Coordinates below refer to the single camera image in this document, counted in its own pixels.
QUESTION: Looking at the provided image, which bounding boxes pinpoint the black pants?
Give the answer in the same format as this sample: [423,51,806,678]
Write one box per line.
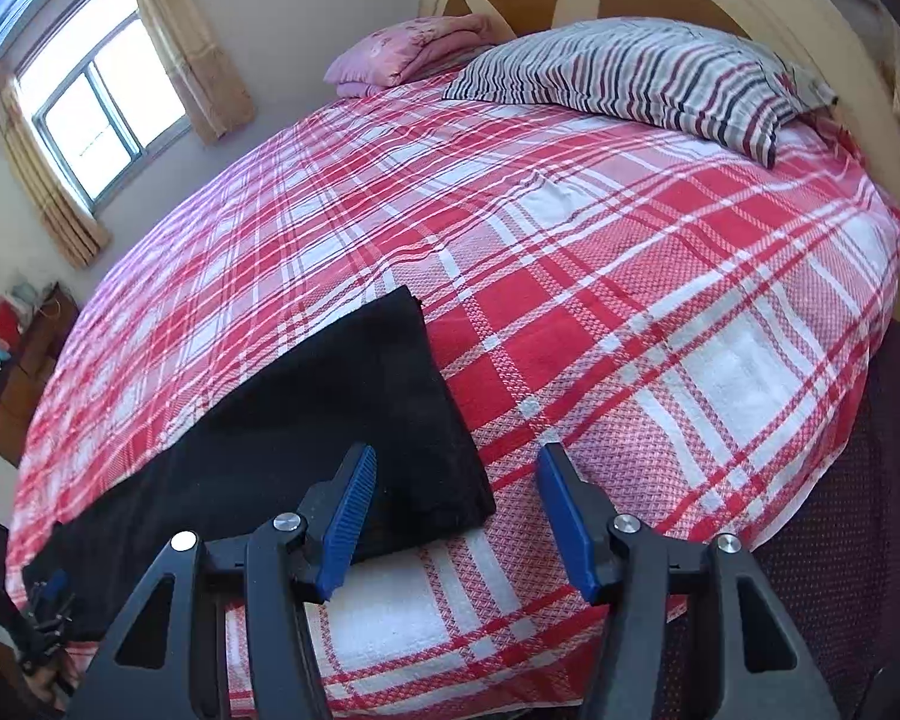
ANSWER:
[21,284,498,644]

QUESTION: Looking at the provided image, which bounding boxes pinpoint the striped pillow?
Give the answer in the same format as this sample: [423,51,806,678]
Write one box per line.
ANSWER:
[442,18,839,170]

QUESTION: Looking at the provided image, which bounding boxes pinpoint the pink folded blanket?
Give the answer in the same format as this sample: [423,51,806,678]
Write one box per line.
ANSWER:
[323,12,518,99]

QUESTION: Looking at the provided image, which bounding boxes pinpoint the wooden desk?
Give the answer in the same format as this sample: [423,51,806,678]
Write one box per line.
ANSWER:
[0,281,81,467]

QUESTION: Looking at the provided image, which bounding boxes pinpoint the beige floral curtain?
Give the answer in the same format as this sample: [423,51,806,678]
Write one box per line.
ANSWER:
[115,0,257,149]
[0,66,114,270]

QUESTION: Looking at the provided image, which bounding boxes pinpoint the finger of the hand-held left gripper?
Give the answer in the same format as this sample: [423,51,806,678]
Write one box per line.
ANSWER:
[19,611,74,674]
[33,568,74,614]

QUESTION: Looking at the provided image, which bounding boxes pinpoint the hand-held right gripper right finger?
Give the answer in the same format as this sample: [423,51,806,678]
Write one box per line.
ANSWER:
[535,442,842,720]

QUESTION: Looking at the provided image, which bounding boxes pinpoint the red plaid bedsheet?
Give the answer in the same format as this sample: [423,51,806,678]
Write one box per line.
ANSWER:
[4,64,900,720]

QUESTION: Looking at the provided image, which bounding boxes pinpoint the small sliding window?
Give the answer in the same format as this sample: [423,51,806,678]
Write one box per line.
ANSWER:
[13,0,194,212]

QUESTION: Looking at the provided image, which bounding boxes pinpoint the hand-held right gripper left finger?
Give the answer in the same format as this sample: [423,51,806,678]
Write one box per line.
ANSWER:
[67,442,379,720]

